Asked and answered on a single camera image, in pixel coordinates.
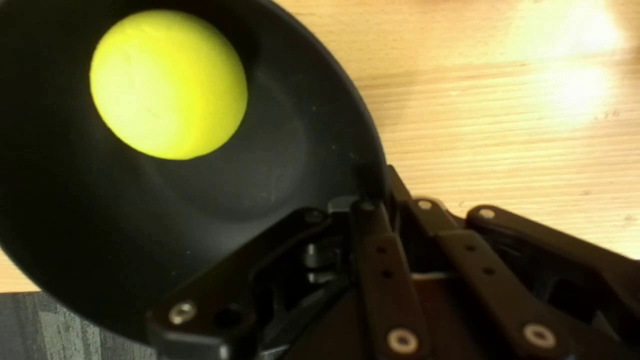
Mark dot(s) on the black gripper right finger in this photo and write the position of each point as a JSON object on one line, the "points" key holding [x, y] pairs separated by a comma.
{"points": [[500, 286]]}

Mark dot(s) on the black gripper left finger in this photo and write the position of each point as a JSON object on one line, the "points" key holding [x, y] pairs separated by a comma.
{"points": [[312, 286]]}

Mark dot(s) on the yellow green toy ball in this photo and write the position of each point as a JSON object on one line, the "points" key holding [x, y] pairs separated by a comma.
{"points": [[168, 85]]}

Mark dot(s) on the black bowl near pepper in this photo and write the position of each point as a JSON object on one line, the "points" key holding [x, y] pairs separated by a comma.
{"points": [[108, 230]]}

